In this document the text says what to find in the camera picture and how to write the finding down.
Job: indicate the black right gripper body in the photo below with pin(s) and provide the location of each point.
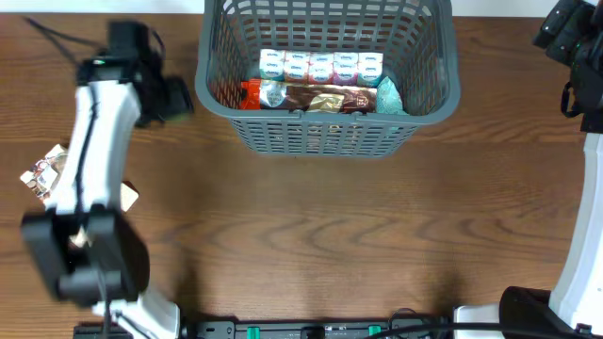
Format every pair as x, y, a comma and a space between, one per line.
556, 26

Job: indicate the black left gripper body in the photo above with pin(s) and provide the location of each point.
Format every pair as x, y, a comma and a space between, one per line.
175, 97

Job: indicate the white brown snack pouch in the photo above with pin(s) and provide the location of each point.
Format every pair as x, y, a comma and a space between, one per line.
42, 177

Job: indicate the brown Nescafe Gold coffee bag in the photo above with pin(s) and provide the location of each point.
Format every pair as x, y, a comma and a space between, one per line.
316, 98

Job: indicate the small teal tissue packet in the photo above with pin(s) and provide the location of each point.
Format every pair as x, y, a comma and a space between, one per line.
388, 100

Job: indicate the tissue multipack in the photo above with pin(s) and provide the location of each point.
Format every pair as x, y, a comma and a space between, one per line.
322, 68

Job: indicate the orange spaghetti packet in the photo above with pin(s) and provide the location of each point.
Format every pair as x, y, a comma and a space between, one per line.
251, 99

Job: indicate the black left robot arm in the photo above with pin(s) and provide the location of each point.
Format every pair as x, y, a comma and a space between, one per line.
84, 248

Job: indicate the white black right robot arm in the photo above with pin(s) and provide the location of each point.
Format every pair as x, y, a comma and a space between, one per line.
573, 308

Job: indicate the grey plastic basket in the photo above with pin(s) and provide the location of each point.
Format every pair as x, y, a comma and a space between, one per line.
416, 39

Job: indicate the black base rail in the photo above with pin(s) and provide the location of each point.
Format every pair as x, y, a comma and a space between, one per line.
400, 326

